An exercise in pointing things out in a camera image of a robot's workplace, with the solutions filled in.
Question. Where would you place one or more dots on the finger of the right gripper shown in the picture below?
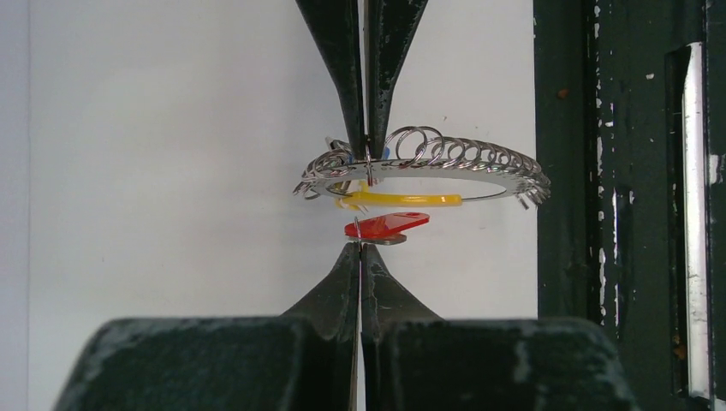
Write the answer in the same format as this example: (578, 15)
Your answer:
(334, 26)
(390, 29)

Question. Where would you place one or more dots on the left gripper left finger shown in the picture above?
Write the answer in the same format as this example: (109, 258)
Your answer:
(331, 308)

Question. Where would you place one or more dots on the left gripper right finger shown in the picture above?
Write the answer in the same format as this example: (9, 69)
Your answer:
(384, 302)

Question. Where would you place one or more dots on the red key tag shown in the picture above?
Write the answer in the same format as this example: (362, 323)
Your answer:
(387, 229)

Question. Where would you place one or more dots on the keyring bunch with coloured tags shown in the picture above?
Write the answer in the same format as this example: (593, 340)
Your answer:
(424, 152)

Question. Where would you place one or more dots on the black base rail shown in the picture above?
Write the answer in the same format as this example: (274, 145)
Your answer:
(630, 129)

